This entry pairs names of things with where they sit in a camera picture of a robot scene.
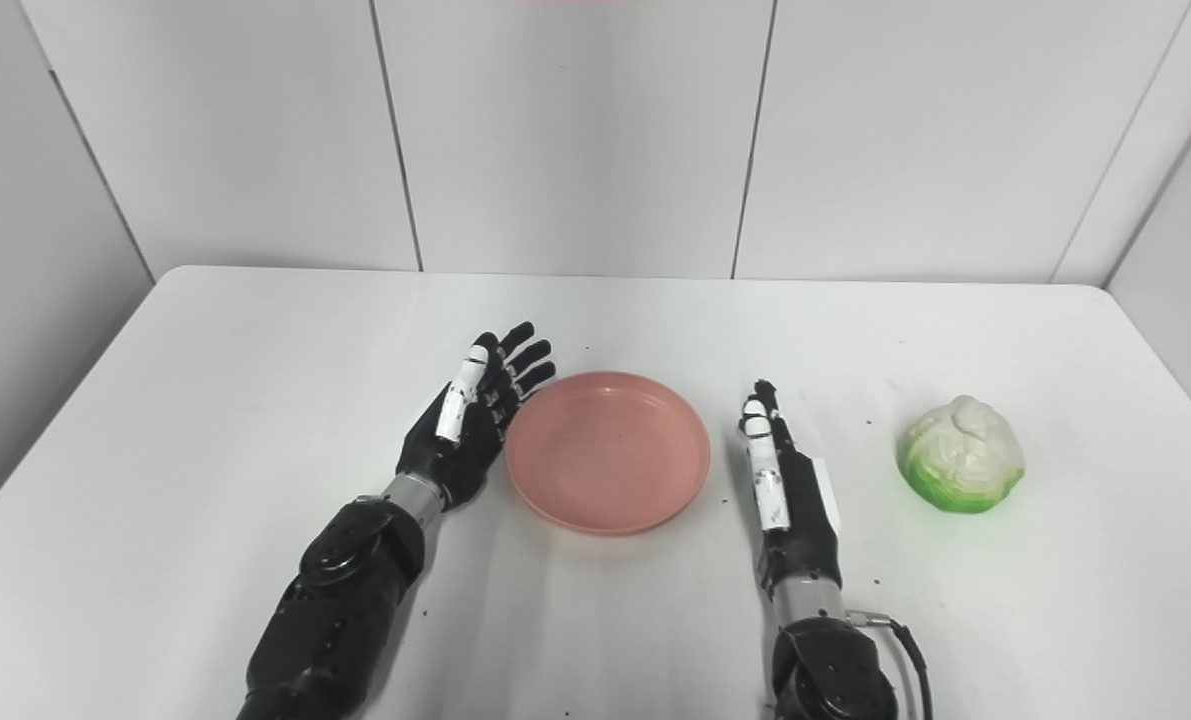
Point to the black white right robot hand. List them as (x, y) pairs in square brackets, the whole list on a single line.
[(805, 520)]

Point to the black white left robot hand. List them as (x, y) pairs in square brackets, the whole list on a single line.
[(460, 455)]

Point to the pink round plate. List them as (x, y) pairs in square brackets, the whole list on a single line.
[(607, 455)]

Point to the green white cabbage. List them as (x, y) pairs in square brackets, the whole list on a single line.
[(963, 455)]

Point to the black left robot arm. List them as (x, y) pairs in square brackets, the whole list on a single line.
[(340, 600)]

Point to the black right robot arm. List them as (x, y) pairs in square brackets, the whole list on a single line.
[(830, 670)]

